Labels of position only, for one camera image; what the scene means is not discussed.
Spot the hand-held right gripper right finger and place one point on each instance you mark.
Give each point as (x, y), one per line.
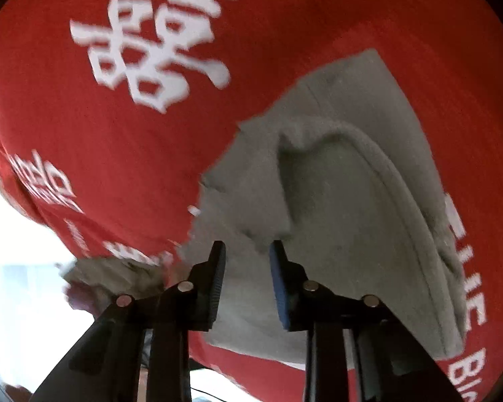
(278, 289)

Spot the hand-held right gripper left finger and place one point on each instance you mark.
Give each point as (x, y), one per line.
(218, 284)

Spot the grey sweater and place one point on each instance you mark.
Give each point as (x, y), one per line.
(339, 217)

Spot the olive green garment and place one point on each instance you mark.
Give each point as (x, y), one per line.
(109, 274)

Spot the red printed blanket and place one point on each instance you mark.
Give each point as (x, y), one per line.
(276, 29)

